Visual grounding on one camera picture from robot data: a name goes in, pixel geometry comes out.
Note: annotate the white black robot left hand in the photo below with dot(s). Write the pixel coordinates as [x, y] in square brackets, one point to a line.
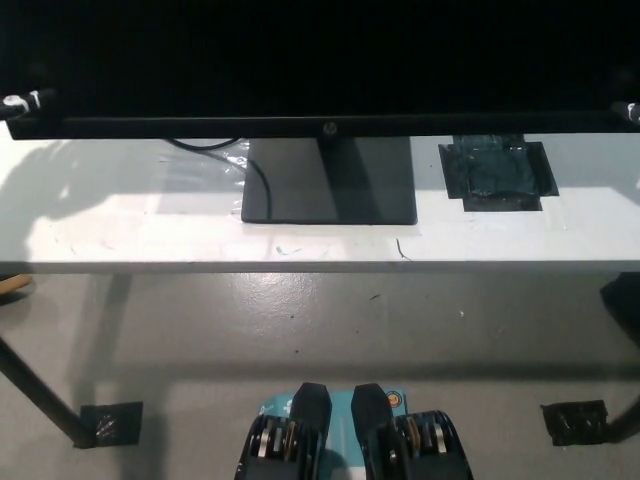
[30, 102]

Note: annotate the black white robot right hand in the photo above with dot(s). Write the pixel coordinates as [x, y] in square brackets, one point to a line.
[630, 111]

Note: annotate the black HP monitor screen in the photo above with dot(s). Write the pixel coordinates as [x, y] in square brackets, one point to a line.
[300, 60]

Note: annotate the black glossy monitor stand base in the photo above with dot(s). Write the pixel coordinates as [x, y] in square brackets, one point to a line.
[330, 190]

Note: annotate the black tape patch on table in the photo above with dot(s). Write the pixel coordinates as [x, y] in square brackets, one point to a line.
[497, 172]

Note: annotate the light wooden piece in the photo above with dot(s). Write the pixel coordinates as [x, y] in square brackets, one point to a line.
[12, 287]

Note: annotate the black bulky floor object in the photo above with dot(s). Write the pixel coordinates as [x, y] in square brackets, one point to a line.
[625, 305]

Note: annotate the clear plastic film sheet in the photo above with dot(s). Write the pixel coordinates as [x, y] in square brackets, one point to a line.
[220, 162]

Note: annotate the thin black thread scrap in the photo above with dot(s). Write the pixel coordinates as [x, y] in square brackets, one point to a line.
[401, 250]

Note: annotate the black metal table leg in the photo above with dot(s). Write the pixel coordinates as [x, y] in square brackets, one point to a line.
[35, 385]

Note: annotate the small teal tape scrap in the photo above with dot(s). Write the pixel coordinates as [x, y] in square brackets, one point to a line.
[286, 250]

